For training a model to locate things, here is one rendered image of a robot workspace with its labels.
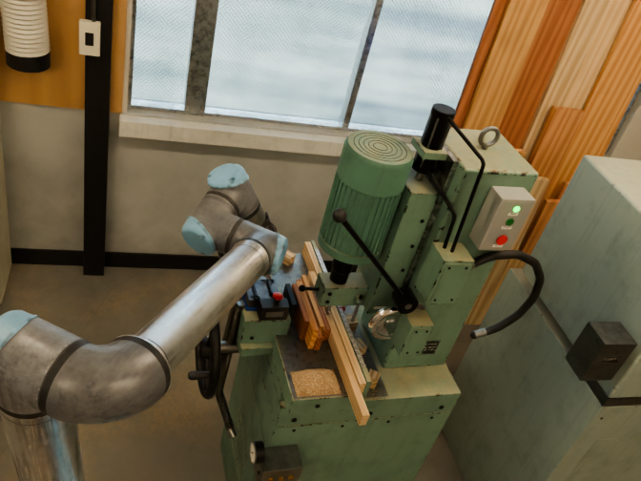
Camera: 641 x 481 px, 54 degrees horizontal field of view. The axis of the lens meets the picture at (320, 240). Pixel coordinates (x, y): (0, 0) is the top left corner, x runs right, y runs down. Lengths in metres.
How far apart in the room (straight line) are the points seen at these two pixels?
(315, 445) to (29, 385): 1.17
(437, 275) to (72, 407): 0.99
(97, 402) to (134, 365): 0.07
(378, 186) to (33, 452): 0.91
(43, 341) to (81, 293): 2.23
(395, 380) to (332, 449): 0.29
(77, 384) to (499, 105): 2.46
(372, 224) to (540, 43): 1.69
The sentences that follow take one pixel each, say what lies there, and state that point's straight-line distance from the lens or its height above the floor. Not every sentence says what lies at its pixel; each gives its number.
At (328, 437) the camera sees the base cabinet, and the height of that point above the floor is 0.64.
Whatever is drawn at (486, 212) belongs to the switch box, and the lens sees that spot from 1.65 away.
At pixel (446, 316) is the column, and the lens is 1.91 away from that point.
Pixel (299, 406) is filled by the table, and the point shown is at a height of 0.88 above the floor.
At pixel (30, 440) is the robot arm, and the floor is 1.27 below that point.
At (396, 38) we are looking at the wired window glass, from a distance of 2.99.
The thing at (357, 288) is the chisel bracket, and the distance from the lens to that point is 1.80.
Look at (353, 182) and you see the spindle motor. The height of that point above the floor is 1.43.
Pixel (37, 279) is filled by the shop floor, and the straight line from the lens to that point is 3.30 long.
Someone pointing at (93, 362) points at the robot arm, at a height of 1.47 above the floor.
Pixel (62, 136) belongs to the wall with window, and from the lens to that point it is 2.97.
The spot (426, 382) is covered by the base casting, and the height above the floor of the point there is 0.80.
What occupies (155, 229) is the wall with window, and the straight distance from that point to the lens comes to 3.22.
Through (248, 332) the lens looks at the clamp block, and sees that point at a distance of 1.81.
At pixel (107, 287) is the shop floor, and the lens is 3.25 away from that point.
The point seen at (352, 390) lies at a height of 0.93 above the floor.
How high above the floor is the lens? 2.19
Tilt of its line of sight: 36 degrees down
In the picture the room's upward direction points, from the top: 16 degrees clockwise
